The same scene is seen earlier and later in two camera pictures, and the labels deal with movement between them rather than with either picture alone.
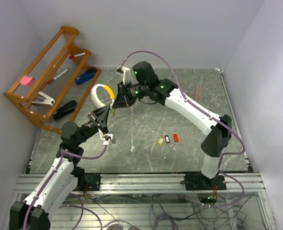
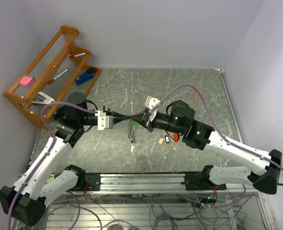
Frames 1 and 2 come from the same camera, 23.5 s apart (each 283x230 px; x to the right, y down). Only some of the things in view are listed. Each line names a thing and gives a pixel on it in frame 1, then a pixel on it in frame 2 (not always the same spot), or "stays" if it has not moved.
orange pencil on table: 197,93 stays
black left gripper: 100,112 -> 114,114
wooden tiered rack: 53,89 stays
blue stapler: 86,75 stays
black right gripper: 122,99 -> 146,121
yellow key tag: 161,140 stays
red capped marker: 72,56 stays
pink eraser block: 28,81 stays
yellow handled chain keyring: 96,101 -> 131,132
